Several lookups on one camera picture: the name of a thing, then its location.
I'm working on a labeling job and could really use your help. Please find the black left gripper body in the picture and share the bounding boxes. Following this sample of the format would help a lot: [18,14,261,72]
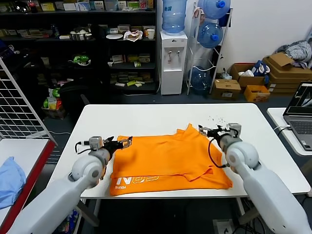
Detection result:
[101,141,122,154]

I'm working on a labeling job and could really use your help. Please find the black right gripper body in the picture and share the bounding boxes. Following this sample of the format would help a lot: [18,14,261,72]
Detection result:
[207,128,231,142]

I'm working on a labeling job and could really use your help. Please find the orange t-shirt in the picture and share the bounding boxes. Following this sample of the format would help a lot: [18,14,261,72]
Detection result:
[109,123,234,196]

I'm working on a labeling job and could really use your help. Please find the grey pile of clothes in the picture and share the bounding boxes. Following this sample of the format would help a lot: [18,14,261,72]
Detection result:
[275,39,312,69]

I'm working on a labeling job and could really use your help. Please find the large white work table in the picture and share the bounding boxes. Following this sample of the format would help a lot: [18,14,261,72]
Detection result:
[50,103,311,199]

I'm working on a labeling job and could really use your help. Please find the closed brown cardboard box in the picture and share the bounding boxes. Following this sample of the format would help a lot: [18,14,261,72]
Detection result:
[211,79,242,101]

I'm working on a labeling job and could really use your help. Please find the yellow cardboard box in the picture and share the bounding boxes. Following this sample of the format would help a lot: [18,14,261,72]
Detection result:
[243,84,271,102]

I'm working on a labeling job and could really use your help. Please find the white metal jug rack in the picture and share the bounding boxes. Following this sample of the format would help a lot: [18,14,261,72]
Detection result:
[186,2,234,96]

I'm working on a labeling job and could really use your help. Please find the small white side table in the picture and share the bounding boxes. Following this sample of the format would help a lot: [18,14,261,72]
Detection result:
[266,107,312,156]

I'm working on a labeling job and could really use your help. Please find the open brown cardboard box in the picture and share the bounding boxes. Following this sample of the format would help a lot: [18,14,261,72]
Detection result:
[229,63,267,88]

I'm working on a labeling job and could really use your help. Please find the black office chair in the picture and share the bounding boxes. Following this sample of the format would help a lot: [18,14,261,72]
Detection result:
[58,79,108,121]

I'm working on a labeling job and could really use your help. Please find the white water dispenser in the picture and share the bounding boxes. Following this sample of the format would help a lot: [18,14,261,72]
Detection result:
[160,31,188,96]

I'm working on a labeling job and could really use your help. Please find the basket of snack packs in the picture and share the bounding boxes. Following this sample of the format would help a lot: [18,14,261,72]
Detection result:
[41,89,66,120]

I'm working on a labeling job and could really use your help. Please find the blue and white bag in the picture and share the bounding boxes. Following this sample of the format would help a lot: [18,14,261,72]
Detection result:
[251,60,271,77]

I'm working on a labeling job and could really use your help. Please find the grey laptop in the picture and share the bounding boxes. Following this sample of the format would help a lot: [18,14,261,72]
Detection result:
[282,81,312,151]

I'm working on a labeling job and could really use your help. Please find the stack of flat cardboard boxes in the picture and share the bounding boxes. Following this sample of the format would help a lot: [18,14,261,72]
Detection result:
[262,53,312,95]

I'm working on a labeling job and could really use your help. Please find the green toy vegetables bowl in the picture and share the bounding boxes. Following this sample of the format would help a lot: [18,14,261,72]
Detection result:
[70,55,92,66]

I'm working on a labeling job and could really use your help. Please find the red-edged white table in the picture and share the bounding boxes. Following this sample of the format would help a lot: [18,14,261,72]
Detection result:
[0,138,59,234]

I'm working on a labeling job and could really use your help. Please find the grey floor socket box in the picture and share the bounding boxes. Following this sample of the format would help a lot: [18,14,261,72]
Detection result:
[212,219,235,234]

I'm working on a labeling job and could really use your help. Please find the light blue cloth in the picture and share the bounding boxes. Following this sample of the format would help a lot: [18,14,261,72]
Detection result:
[0,156,27,210]

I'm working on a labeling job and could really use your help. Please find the white and red plastic bag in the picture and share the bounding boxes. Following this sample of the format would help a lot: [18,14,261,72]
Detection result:
[123,30,144,43]

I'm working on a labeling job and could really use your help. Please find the metal bowl with white buns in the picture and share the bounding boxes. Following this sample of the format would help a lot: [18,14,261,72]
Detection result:
[70,27,93,41]

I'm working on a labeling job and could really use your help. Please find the upright blue water jug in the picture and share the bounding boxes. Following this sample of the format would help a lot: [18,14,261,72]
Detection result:
[162,0,188,37]

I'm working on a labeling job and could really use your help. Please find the black shelving unit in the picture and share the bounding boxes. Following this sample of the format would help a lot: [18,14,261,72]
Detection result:
[0,0,157,96]

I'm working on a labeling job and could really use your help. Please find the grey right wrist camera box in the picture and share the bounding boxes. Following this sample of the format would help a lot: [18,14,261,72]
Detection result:
[226,123,242,139]

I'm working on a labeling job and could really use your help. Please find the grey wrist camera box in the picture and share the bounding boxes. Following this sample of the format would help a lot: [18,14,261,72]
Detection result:
[226,123,242,139]
[88,136,102,150]

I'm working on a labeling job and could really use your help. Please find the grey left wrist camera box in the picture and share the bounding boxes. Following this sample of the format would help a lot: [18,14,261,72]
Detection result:
[88,136,102,150]

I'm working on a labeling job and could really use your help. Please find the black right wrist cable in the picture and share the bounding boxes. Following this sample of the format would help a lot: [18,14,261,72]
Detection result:
[207,137,229,169]

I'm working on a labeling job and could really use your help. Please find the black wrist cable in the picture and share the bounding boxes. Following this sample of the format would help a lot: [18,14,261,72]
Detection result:
[207,137,229,169]
[75,140,90,155]

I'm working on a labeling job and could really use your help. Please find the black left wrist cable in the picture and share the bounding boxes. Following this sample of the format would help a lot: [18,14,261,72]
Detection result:
[75,140,90,155]

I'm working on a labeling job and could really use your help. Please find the laptop charger cable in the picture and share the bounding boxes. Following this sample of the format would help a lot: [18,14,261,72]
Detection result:
[273,124,292,134]

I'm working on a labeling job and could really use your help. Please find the white wire grid panel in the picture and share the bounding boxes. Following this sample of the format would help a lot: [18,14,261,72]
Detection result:
[0,57,59,147]

